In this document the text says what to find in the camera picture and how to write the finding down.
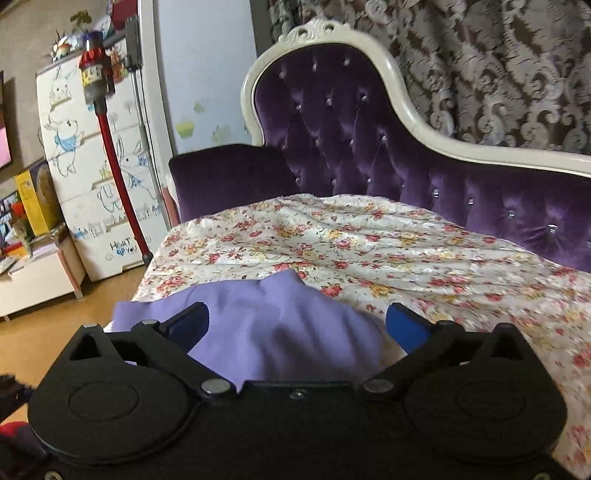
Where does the white rabbit print drawer cabinet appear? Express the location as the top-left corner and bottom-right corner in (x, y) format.
(36, 34), (170, 283)

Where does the floral blanket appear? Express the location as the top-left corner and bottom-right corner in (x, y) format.
(131, 194), (591, 472)

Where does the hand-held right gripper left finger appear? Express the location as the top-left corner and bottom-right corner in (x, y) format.
(68, 301), (237, 400)

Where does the purple hooded zip jacket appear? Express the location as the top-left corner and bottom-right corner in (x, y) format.
(113, 268), (393, 391)

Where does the potted plant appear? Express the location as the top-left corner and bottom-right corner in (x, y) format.
(69, 9), (94, 35)

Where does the purple tufted sofa white frame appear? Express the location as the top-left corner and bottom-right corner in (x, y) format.
(168, 17), (591, 273)

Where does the red stick vacuum cleaner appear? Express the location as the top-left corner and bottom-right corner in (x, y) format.
(78, 14), (155, 267)

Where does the white low media stand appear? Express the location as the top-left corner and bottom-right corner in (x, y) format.
(0, 225), (87, 322)

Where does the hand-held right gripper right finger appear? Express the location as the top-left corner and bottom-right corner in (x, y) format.
(359, 302), (534, 400)

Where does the yellow box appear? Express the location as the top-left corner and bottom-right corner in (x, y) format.
(14, 159), (64, 237)

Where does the brown damask curtain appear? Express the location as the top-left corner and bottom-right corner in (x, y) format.
(268, 0), (591, 153)

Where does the wall television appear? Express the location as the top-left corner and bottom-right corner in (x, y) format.
(0, 71), (12, 169)

